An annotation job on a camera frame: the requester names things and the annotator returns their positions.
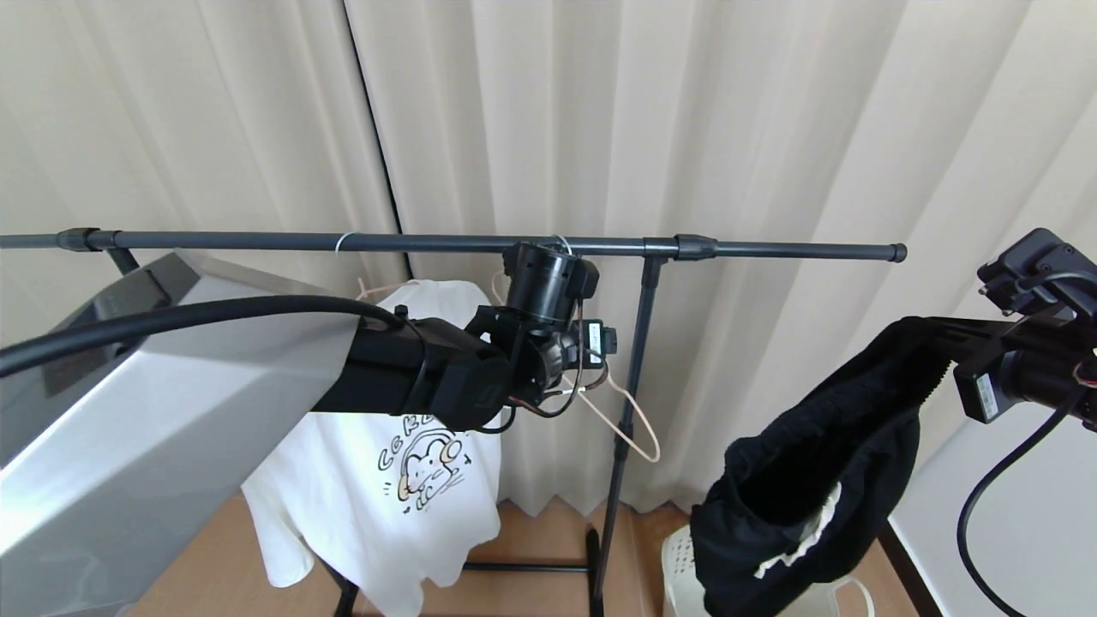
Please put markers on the white printed t-shirt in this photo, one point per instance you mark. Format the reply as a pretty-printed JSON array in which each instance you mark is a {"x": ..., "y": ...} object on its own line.
[{"x": 343, "y": 514}]

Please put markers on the beige curtain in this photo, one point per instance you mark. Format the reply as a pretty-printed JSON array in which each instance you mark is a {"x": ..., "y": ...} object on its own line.
[{"x": 771, "y": 103}]

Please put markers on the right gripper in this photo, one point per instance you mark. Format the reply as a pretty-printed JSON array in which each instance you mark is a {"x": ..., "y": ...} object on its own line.
[{"x": 1041, "y": 377}]

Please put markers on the pink clothes hanger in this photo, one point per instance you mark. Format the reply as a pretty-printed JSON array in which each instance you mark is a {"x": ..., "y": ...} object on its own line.
[
  {"x": 386, "y": 287},
  {"x": 630, "y": 428}
]

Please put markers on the black clothes rack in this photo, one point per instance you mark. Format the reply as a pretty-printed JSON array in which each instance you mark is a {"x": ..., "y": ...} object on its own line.
[{"x": 771, "y": 249}]

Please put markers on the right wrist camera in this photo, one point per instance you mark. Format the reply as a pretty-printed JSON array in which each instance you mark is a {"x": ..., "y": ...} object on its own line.
[{"x": 1037, "y": 266}]

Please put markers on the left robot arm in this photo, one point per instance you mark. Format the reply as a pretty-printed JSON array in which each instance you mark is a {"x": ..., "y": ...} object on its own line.
[{"x": 128, "y": 471}]

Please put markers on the black garment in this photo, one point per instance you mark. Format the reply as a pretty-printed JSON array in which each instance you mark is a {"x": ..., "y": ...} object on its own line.
[{"x": 814, "y": 480}]

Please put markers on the white laundry basket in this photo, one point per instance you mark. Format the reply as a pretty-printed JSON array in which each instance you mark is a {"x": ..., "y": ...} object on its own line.
[{"x": 677, "y": 566}]

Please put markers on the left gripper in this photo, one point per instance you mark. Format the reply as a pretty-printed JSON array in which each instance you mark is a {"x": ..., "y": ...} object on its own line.
[{"x": 597, "y": 338}]

